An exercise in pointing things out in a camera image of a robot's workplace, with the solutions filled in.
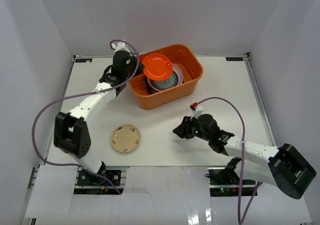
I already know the orange plastic bin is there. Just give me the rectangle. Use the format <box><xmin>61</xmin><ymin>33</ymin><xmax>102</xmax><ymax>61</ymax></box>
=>
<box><xmin>129</xmin><ymin>44</ymin><xmax>204</xmax><ymax>110</ymax></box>

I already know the blue floral patterned plate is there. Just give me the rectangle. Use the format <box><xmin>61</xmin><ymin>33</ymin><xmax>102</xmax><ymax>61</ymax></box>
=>
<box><xmin>151</xmin><ymin>71</ymin><xmax>179</xmax><ymax>91</ymax></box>

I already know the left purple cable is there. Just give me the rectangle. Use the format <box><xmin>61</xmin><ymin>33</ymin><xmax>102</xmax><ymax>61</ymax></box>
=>
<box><xmin>31</xmin><ymin>39</ymin><xmax>141</xmax><ymax>195</ymax></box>

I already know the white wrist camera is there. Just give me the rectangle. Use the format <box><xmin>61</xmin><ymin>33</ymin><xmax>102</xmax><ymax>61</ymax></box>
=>
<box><xmin>189</xmin><ymin>102</ymin><xmax>203</xmax><ymax>119</ymax></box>
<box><xmin>109</xmin><ymin>41</ymin><xmax>130</xmax><ymax>52</ymax></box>

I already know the small orange round plate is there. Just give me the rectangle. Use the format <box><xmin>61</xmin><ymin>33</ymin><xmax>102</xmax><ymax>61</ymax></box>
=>
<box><xmin>142</xmin><ymin>53</ymin><xmax>173</xmax><ymax>81</ymax></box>

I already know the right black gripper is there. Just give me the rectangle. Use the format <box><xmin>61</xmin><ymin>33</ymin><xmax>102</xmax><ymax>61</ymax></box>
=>
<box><xmin>172</xmin><ymin>115</ymin><xmax>211</xmax><ymax>143</ymax></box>

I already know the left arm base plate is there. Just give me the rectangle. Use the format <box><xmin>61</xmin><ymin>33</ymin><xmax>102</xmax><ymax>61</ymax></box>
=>
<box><xmin>73</xmin><ymin>169</ymin><xmax>124</xmax><ymax>195</ymax></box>

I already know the black floral square plate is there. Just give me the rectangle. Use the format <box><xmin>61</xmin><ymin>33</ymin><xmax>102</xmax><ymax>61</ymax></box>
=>
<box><xmin>144</xmin><ymin>76</ymin><xmax>157</xmax><ymax>95</ymax></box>

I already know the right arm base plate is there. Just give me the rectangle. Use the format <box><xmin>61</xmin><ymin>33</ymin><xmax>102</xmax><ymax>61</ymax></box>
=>
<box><xmin>205</xmin><ymin>157</ymin><xmax>241</xmax><ymax>198</ymax></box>

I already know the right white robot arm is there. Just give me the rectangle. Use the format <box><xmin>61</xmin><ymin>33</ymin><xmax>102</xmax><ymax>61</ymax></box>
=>
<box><xmin>172</xmin><ymin>114</ymin><xmax>317</xmax><ymax>200</ymax></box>

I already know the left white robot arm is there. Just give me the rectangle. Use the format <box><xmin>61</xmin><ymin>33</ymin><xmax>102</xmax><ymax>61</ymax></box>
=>
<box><xmin>53</xmin><ymin>50</ymin><xmax>140</xmax><ymax>185</ymax></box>

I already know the beige floral round plate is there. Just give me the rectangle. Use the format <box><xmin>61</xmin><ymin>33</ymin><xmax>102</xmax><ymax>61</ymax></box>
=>
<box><xmin>110</xmin><ymin>124</ymin><xmax>141</xmax><ymax>153</ymax></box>

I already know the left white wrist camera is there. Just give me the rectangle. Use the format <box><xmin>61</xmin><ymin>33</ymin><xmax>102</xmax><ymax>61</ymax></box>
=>
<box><xmin>109</xmin><ymin>41</ymin><xmax>130</xmax><ymax>52</ymax></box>

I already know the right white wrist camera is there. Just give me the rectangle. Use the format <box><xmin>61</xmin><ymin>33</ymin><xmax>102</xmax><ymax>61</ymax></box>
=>
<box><xmin>189</xmin><ymin>102</ymin><xmax>203</xmax><ymax>119</ymax></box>

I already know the pink round plate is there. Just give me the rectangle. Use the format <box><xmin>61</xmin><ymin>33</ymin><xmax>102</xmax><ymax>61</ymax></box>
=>
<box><xmin>147</xmin><ymin>63</ymin><xmax>184</xmax><ymax>92</ymax></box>

